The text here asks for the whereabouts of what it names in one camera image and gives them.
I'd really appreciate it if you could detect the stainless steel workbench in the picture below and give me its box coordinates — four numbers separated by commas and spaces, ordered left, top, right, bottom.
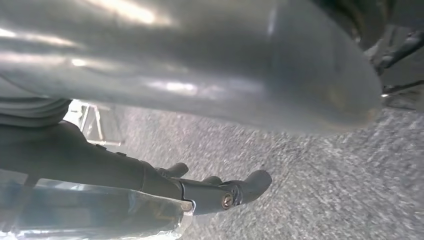
64, 100, 126, 147

